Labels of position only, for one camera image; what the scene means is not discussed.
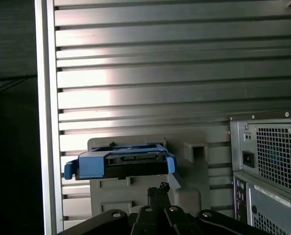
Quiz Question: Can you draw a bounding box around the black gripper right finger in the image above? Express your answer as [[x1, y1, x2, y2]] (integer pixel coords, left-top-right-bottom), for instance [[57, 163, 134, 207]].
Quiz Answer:
[[159, 181, 261, 235]]

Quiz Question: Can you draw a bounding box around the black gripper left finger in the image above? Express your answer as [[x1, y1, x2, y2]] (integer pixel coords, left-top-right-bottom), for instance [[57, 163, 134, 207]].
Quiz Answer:
[[57, 187, 165, 235]]

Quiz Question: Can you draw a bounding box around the hard disk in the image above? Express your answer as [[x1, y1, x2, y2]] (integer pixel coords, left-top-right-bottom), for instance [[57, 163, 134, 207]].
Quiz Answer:
[[63, 143, 178, 182]]

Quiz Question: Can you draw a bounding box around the grey parts rack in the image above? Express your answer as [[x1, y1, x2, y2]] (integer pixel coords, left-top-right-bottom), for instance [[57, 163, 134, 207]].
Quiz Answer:
[[86, 133, 210, 235]]

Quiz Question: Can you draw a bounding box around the black PC case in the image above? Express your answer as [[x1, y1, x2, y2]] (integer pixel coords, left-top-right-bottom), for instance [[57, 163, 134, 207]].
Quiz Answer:
[[227, 109, 291, 235]]

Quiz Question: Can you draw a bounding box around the grey power supply unit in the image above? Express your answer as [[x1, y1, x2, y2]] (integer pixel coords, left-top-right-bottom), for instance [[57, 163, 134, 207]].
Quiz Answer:
[[230, 118, 291, 196]]

